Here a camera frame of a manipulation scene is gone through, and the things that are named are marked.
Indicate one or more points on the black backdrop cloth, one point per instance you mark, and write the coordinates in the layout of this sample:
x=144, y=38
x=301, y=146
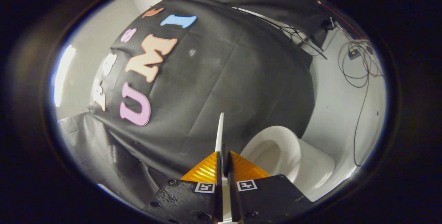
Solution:
x=224, y=89

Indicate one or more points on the small black box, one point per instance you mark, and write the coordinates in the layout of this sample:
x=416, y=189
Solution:
x=354, y=54

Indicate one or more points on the black tripod stand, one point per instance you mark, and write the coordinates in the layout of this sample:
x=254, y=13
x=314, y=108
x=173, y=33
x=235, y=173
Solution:
x=293, y=34

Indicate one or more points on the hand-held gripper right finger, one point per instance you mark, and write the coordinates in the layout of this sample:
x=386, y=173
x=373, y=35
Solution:
x=266, y=200

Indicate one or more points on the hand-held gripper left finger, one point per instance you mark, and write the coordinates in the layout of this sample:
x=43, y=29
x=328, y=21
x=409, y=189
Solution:
x=193, y=203

